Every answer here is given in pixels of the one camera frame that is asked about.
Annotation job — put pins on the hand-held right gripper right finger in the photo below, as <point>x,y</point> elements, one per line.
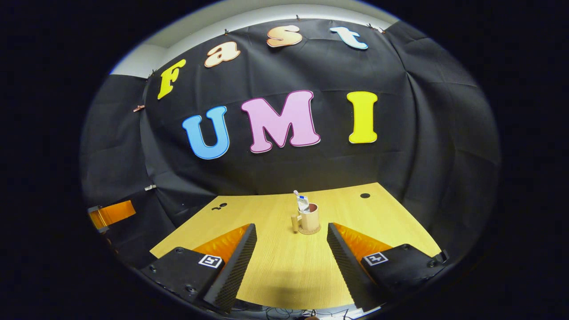
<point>346,266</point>

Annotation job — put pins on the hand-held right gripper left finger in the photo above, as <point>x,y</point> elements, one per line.
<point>235,266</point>

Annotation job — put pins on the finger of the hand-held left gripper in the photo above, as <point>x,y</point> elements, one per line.
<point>118,212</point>

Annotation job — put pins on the round cork coaster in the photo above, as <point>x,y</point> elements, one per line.
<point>311,232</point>

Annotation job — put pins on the beige cup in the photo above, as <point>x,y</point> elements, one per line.
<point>311,220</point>

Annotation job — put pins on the white toothpaste tube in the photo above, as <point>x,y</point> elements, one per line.
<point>303,205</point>

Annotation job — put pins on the wooden desktop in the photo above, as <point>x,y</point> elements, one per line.
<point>284,266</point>

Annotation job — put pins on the white cloth clip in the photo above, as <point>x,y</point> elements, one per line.
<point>150,187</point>

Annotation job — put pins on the black backdrop cloth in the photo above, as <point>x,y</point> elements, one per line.
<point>311,169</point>

